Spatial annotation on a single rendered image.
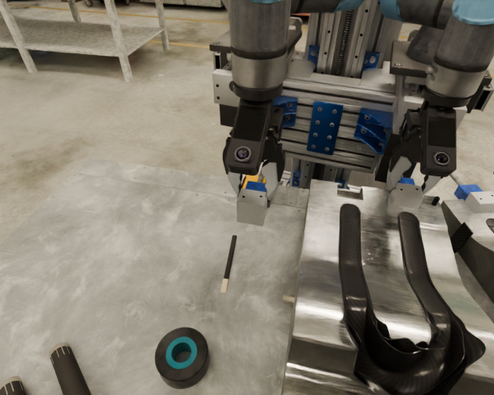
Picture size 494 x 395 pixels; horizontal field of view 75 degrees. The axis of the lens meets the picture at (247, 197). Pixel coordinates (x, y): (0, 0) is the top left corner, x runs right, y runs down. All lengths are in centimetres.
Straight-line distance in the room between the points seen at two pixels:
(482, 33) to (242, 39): 33
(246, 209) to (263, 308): 18
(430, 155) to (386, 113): 44
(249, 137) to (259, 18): 14
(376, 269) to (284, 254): 19
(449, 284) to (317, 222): 23
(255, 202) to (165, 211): 28
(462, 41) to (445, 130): 13
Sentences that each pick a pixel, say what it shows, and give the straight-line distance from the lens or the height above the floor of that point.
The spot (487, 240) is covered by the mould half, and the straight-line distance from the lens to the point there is 77.
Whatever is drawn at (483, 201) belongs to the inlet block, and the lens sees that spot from 82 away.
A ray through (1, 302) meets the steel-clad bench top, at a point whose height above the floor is 80.
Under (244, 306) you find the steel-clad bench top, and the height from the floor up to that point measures 80.
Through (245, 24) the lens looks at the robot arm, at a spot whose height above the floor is 123.
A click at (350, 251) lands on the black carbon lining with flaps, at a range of 61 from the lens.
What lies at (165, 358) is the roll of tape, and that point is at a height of 83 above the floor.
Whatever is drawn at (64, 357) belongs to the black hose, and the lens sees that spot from 60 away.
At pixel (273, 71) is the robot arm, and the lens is 44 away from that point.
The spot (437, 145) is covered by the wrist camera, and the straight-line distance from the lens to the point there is 59.
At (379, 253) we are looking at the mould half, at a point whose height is 88.
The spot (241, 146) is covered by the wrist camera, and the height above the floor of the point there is 110.
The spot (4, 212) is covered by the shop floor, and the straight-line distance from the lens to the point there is 235.
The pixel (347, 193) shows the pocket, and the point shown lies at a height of 87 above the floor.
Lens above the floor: 134
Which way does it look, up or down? 43 degrees down
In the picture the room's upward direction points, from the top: straight up
